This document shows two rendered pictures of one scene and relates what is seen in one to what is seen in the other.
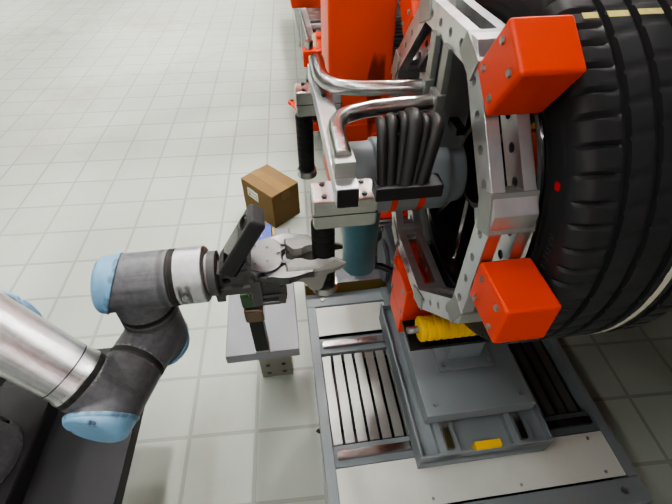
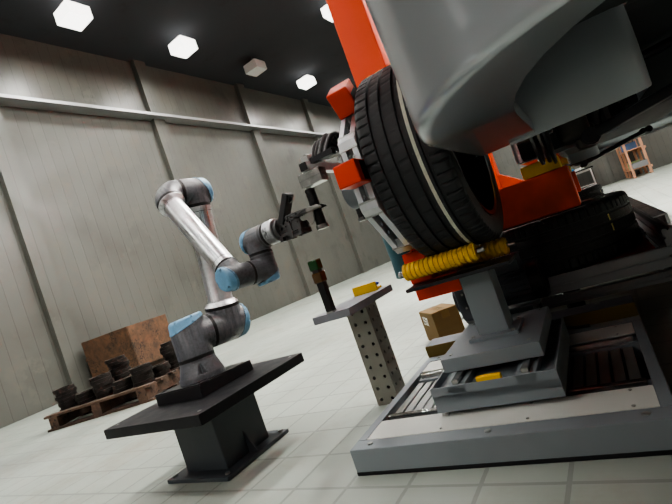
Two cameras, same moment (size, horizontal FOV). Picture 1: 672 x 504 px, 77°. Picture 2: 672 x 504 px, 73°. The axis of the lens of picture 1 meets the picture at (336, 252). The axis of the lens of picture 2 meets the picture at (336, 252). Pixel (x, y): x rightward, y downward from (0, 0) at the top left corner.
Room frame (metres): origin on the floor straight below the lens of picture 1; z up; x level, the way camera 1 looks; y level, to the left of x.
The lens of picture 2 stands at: (-0.77, -0.95, 0.62)
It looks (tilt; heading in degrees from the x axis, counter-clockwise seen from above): 1 degrees up; 37
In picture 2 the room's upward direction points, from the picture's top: 19 degrees counter-clockwise
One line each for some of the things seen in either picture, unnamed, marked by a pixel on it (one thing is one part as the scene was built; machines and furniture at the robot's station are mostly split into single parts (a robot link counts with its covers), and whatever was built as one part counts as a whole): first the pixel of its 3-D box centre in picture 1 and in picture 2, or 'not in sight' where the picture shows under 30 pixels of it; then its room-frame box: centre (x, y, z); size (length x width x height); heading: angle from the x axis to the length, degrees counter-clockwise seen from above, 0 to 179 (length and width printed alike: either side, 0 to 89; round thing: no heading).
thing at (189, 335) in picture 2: not in sight; (191, 335); (0.34, 0.78, 0.54); 0.17 x 0.15 x 0.18; 170
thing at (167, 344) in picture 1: (153, 331); (263, 268); (0.42, 0.31, 0.69); 0.12 x 0.09 x 0.12; 170
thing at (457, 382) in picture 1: (464, 325); (487, 304); (0.70, -0.36, 0.32); 0.40 x 0.30 x 0.28; 8
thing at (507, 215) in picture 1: (436, 170); (390, 175); (0.68, -0.19, 0.85); 0.54 x 0.07 x 0.54; 8
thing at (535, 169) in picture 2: not in sight; (541, 168); (1.21, -0.56, 0.71); 0.14 x 0.14 x 0.05; 8
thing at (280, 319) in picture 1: (262, 286); (355, 303); (0.75, 0.20, 0.44); 0.43 x 0.17 x 0.03; 8
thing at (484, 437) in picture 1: (454, 370); (505, 361); (0.67, -0.36, 0.13); 0.50 x 0.36 x 0.10; 8
